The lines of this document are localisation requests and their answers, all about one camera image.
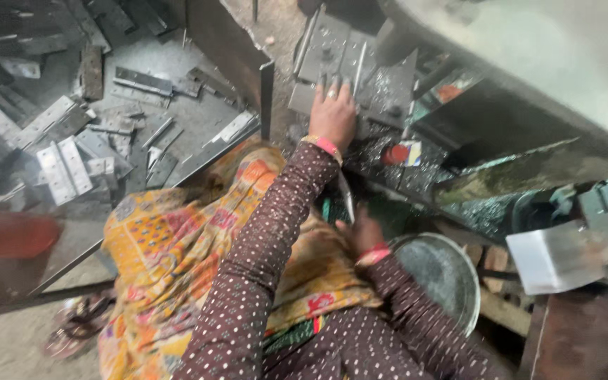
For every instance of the person's right hand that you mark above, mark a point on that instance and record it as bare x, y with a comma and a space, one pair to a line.
364, 235

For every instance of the person's left hand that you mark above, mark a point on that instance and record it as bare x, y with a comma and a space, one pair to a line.
333, 119

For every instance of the person's right fingers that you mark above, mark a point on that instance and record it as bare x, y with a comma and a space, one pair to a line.
349, 224

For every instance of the person's left fingers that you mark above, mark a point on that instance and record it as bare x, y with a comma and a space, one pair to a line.
333, 87

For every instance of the narrow grey metal strip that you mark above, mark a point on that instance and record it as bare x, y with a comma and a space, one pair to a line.
347, 198

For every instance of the grey metal hinge plate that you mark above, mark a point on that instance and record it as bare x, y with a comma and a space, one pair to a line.
300, 100

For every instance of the thin steel guide rod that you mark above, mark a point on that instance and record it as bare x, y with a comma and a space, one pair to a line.
306, 39
359, 68

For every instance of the pink wrist bangle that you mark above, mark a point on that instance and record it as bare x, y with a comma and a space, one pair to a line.
372, 255

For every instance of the grey steel jig plate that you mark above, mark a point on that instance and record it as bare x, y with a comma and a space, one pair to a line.
335, 47

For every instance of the pink and gold wrist bangles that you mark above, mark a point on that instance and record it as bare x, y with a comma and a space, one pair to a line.
326, 145

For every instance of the small red and white container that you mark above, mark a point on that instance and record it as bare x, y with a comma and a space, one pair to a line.
400, 154

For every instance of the round steel bowl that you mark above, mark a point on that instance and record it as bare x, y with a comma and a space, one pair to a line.
436, 279

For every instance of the dark metal tray bin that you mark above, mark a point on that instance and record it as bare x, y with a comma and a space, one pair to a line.
230, 47

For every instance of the wooden blocks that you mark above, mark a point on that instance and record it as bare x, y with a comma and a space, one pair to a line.
494, 264

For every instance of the yellow patterned garment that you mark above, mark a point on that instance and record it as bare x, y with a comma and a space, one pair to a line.
167, 248

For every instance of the large green press machine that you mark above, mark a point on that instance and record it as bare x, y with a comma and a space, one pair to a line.
520, 68

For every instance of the pale steel block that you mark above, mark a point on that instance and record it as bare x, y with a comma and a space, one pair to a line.
552, 261

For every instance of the pile of grey metal hinges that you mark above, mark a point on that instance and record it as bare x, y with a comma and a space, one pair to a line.
124, 105

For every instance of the green machine vise part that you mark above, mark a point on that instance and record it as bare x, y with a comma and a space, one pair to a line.
605, 203

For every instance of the brown metal stand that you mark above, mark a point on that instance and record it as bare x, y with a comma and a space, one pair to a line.
583, 338

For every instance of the large open silver hinge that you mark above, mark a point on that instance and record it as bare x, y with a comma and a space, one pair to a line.
64, 169

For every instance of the patterned sandal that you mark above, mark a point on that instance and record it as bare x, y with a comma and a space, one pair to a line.
74, 327

